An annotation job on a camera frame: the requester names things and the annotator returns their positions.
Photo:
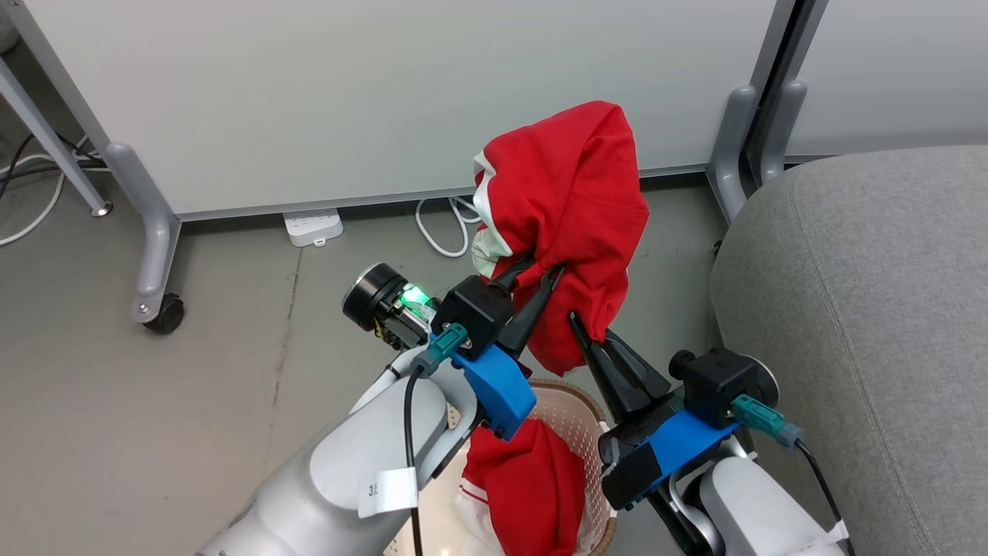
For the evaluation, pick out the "black caster wheel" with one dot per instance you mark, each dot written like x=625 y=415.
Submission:
x=166 y=315

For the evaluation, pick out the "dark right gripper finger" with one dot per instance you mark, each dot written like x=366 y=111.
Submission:
x=637 y=371
x=606 y=378

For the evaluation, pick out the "grey metal table leg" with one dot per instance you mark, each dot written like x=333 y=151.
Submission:
x=46 y=131

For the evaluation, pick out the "wide white partition panel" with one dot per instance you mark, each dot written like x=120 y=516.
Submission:
x=386 y=100

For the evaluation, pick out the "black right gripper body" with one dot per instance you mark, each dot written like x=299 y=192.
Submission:
x=629 y=471

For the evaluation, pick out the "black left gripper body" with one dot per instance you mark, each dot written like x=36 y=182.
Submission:
x=378 y=297

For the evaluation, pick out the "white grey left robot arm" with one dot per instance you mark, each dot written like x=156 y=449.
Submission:
x=332 y=479

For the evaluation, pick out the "grey fabric sofa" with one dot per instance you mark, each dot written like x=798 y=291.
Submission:
x=888 y=309

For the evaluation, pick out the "white power strip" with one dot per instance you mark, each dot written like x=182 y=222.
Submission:
x=312 y=226

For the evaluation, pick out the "right wrist camera blue mount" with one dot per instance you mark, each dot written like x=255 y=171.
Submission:
x=718 y=386

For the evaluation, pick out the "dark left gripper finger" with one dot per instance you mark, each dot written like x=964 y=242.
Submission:
x=532 y=316
x=512 y=275

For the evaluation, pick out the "narrow white partition panel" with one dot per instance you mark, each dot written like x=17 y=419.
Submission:
x=888 y=69

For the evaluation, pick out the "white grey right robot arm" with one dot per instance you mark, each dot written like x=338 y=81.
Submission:
x=749 y=510

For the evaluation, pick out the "cream perforated laundry basket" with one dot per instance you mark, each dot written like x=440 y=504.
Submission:
x=577 y=421

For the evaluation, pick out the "red and white garment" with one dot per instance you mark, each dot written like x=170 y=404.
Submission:
x=571 y=201

